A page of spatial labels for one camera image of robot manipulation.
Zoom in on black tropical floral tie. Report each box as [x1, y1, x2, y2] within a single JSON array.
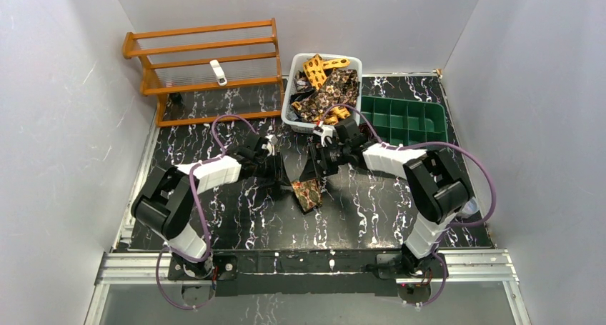
[[291, 69, 360, 125]]

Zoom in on aluminium frame rail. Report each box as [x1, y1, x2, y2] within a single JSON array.
[[84, 249, 531, 324]]

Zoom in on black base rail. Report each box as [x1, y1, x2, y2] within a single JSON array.
[[167, 249, 449, 303]]

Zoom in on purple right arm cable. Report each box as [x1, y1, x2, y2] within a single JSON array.
[[318, 104, 498, 309]]

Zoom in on white clip on rack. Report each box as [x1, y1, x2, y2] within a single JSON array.
[[209, 59, 227, 86]]

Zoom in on orange wooden rack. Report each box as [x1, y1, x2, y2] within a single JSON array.
[[121, 18, 285, 128]]

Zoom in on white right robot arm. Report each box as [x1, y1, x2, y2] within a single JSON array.
[[299, 118, 474, 276]]

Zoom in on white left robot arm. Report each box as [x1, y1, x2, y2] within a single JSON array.
[[131, 134, 289, 276]]

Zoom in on cream flamingo paisley tie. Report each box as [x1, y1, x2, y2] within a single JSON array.
[[292, 179, 322, 214]]

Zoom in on white plastic laundry basket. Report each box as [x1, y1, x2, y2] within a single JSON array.
[[281, 53, 363, 134]]

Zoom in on green compartment tray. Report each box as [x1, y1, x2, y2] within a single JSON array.
[[360, 96, 448, 146]]

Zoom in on yellow beetle print tie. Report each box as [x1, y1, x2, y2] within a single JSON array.
[[303, 54, 349, 111]]

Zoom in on clear plastic cup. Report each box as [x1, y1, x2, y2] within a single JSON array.
[[459, 196, 480, 219]]

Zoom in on dark blue floral tie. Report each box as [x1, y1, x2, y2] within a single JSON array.
[[287, 71, 315, 121]]

